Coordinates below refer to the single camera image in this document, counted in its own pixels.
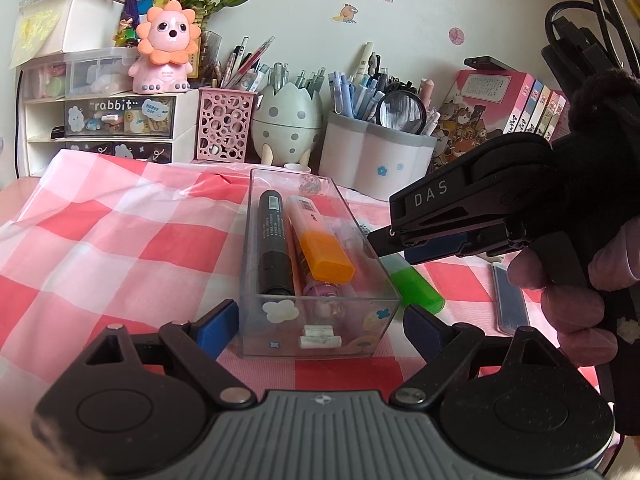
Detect purple pen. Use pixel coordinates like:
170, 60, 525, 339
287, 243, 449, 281
302, 280, 346, 301

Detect pink perforated pen holder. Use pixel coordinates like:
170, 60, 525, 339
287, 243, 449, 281
196, 86, 259, 163

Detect egg-shaped pen holder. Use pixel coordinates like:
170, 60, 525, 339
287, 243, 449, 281
250, 80, 323, 171

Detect clear stacked storage drawers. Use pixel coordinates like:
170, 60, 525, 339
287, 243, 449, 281
22, 47, 141, 101

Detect black flat device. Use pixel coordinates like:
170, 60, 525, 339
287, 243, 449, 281
464, 56, 513, 71

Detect bunch of blue pens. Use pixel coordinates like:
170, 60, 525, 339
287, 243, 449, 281
327, 41, 441, 136

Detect pink lion figure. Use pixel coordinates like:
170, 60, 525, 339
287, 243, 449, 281
129, 1, 202, 95

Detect white flower-shaped pen holder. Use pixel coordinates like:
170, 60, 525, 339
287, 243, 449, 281
318, 111, 437, 200

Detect white drawer organizer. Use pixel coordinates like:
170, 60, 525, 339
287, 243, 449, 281
22, 87, 201, 171

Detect orange highlighter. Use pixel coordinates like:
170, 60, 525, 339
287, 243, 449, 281
285, 195, 356, 285

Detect yellow printed clear bag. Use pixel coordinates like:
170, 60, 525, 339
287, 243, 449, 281
9, 7, 63, 68

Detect grey lead case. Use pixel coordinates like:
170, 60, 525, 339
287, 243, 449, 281
491, 261, 531, 336

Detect white storage box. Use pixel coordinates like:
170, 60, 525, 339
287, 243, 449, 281
10, 0, 128, 68

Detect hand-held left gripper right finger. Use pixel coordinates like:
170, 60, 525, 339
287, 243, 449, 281
390, 304, 557, 408

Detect black marker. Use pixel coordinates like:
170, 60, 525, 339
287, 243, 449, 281
257, 189, 295, 297

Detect small colourful figurine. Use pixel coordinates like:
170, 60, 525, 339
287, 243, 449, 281
114, 7, 141, 48

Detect red checkered tablecloth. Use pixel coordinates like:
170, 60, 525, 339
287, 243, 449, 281
0, 149, 616, 396

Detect black magnifying glass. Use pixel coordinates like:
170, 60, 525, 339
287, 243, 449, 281
375, 91, 428, 134

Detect pink comic book box set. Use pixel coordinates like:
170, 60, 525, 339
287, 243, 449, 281
430, 69, 571, 176

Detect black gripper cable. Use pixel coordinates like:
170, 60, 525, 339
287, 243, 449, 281
542, 0, 640, 91

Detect clear plastic organizer box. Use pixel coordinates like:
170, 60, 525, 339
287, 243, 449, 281
239, 167, 402, 359

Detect green highlighter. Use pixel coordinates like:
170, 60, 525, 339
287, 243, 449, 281
382, 252, 446, 314

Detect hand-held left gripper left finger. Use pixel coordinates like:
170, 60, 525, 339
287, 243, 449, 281
84, 299, 257, 408

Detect person's right hand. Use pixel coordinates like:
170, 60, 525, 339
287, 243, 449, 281
506, 221, 640, 367

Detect bunch of grey-green pens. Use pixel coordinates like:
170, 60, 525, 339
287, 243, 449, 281
267, 62, 328, 96

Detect bunch of assorted pens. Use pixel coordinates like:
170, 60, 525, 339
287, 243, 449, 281
210, 36, 277, 92

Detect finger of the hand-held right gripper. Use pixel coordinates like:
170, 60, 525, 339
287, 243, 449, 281
404, 232, 533, 266
366, 212, 508, 259

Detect glass vase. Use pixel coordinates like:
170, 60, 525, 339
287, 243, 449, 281
192, 30, 222, 88

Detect black power cable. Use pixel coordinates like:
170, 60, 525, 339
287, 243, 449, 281
15, 67, 23, 178

